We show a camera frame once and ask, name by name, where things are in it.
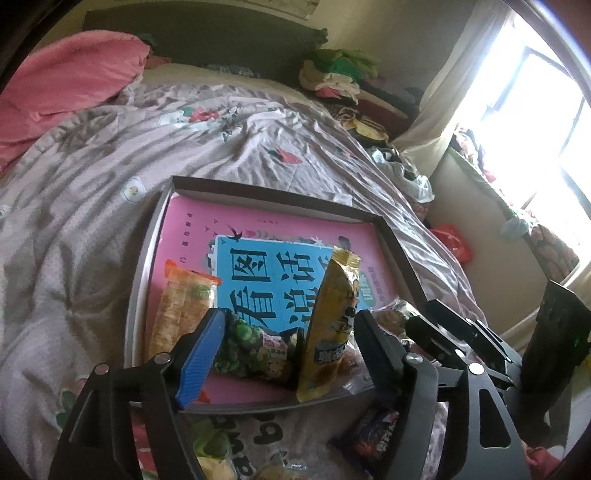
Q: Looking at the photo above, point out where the clear bag of mixed snacks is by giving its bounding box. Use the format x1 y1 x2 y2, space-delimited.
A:
372 298 421 338

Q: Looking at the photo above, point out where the orange yellow cracker packet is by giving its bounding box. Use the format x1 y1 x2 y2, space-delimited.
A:
144 260 222 360

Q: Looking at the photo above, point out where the blue Oreo strawberry cookie packet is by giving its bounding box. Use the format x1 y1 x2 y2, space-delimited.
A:
329 401 400 476

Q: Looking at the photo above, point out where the yellow brown snack bar packet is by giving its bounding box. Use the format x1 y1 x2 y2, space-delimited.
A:
297 247 361 403

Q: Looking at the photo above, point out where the light green plastic snack bag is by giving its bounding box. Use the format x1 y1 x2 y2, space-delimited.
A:
190 418 238 480

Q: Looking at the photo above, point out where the Snickers chocolate bar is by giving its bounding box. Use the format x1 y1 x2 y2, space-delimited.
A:
403 315 431 343

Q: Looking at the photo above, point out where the clear packet cream pastry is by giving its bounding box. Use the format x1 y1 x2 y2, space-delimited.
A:
252 464 311 480

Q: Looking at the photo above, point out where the red plastic bag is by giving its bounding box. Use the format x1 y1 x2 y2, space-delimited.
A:
430 224 473 265

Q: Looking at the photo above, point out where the pink and blue book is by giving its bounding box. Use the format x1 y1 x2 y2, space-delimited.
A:
143 195 408 406

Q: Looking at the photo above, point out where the dark shallow cardboard box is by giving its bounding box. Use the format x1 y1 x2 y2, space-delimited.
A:
123 174 431 416

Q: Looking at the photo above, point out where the white plastic bag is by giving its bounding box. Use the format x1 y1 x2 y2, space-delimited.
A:
368 147 435 204

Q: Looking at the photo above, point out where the strawberry print grey quilt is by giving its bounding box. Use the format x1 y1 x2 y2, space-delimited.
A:
1 82 485 479

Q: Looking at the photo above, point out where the white curtain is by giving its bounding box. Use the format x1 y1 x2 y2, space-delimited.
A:
394 1 511 176

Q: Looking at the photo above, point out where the pile of folded clothes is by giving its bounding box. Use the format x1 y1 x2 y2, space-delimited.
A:
297 47 426 144

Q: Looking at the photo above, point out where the pink blanket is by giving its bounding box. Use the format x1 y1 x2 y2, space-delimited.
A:
1 30 150 170

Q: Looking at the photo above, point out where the dark grey headboard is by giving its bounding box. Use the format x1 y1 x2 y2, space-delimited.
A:
82 1 328 85

